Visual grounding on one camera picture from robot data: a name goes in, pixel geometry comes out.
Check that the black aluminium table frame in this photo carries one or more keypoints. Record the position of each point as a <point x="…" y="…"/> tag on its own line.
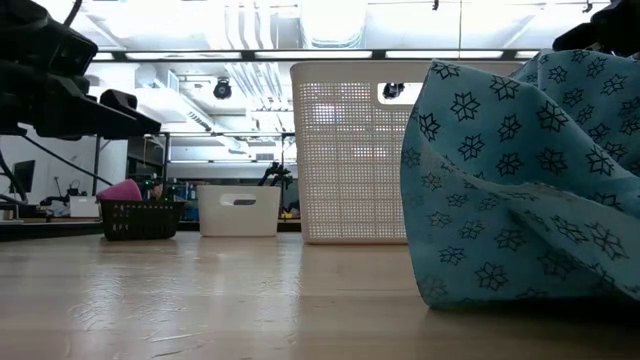
<point x="50" y="230"/>

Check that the black overhead frame bar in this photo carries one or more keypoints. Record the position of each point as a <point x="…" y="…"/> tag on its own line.
<point x="247" y="54"/>

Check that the black background robot arm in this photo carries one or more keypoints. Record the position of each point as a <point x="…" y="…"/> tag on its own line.
<point x="276" y="176"/>

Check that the large white perforated basket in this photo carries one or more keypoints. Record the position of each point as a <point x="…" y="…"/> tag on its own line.
<point x="350" y="165"/>

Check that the teal star-patterned gown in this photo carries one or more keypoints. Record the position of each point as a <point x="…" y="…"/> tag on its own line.
<point x="500" y="200"/>

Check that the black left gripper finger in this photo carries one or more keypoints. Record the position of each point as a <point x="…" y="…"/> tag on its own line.
<point x="120" y="99"/>
<point x="110" y="125"/>

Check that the black metal background rack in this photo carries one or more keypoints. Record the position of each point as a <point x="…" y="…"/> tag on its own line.
<point x="165" y="160"/>

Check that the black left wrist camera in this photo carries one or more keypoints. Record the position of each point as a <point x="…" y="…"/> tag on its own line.
<point x="75" y="55"/>

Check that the small white plastic bin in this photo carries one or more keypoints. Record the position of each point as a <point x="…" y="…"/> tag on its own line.
<point x="215" y="220"/>

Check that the white background box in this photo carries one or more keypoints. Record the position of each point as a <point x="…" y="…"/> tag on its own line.
<point x="84" y="207"/>

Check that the black slotted plastic basket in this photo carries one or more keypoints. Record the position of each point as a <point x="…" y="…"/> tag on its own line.
<point x="140" y="222"/>

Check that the dark background monitor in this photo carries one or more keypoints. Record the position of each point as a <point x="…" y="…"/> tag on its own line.
<point x="25" y="172"/>

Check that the purple pink soft bundle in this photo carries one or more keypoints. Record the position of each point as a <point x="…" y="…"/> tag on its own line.
<point x="120" y="192"/>

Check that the black ceiling camera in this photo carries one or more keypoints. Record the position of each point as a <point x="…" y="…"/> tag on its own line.
<point x="393" y="90"/>
<point x="222" y="89"/>

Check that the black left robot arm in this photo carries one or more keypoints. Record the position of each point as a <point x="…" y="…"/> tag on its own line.
<point x="15" y="15"/>

